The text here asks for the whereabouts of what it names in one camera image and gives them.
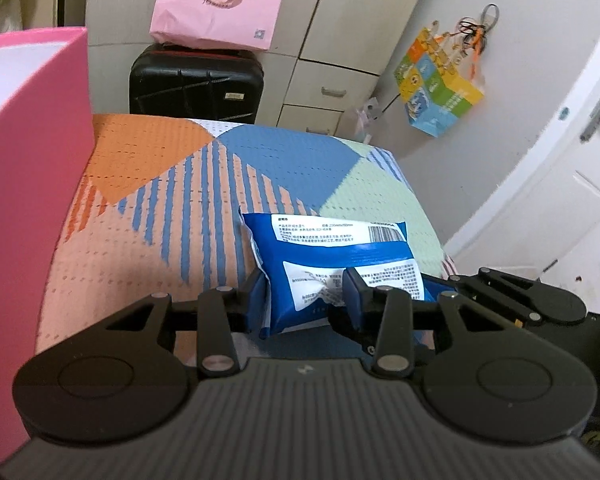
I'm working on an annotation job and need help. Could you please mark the blue wet wipes pack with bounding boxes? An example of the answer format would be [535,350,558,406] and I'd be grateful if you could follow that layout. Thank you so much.
[242,212,436,338]

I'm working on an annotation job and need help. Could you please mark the pink cardboard box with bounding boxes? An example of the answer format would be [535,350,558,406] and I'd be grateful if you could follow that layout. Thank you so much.
[0,27,95,463]

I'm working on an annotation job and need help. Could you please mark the patchwork tablecloth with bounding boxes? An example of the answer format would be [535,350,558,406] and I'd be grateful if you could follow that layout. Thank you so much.
[36,114,455,350]

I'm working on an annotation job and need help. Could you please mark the white door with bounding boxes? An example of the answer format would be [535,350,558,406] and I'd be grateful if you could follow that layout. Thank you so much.
[445,41,600,314]

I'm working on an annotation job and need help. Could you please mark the black suitcase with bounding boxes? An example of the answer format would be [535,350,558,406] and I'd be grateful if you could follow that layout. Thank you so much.
[129,44,264,125]

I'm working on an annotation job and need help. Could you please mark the colourful paper gift bag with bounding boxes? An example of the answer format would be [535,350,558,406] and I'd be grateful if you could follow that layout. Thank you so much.
[394,4,500,138]

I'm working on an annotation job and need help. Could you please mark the beige wardrobe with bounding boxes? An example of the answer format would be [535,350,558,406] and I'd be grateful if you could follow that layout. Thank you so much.
[29,0,438,137]

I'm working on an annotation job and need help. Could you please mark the pink tote bag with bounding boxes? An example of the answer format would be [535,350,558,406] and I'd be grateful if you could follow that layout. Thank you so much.
[149,0,282,52]

